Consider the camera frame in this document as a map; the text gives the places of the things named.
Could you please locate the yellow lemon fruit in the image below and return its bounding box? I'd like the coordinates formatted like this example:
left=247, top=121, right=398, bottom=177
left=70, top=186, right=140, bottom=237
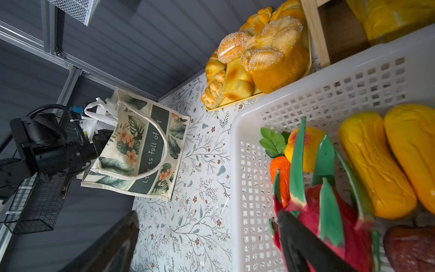
left=284, top=126, right=326, bottom=173

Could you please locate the wooden shelf unit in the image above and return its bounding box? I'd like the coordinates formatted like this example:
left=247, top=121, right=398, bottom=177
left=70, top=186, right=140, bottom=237
left=301, top=0, right=370, bottom=68

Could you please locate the cream canvas tote bag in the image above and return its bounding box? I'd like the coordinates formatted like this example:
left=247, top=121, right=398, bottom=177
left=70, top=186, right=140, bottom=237
left=81, top=88, right=191, bottom=201

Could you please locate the black wire wall basket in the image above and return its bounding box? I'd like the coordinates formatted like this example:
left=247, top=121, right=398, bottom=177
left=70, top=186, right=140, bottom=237
left=3, top=115, right=82, bottom=235

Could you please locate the dark red passion fruit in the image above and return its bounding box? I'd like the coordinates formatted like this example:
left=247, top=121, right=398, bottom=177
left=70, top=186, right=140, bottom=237
left=383, top=225, right=435, bottom=272

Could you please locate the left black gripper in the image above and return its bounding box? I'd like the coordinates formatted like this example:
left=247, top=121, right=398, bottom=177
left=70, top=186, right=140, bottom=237
left=9, top=113, right=113, bottom=182

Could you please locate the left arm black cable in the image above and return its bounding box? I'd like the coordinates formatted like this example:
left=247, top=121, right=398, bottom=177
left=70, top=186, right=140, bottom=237
left=0, top=103, right=88, bottom=154

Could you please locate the white wire wall basket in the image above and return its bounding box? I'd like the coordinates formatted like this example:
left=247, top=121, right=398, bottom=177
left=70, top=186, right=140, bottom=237
left=48, top=0, right=100, bottom=26

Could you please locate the white plastic produce basket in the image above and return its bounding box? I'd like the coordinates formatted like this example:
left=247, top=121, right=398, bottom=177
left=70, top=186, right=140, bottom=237
left=231, top=26, right=435, bottom=272

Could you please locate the pink dragon fruit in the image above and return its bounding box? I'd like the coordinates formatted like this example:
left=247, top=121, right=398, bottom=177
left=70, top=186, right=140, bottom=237
left=269, top=122, right=381, bottom=272

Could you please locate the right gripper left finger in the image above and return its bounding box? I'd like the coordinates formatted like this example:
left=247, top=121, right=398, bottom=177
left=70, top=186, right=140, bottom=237
left=60, top=210, right=139, bottom=272

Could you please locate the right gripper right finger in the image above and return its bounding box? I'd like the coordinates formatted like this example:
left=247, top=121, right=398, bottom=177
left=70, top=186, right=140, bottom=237
left=278, top=210, right=355, bottom=272

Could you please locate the yellow snack bag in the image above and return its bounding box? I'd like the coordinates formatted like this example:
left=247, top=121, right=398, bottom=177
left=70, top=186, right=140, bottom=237
left=347, top=0, right=435, bottom=46

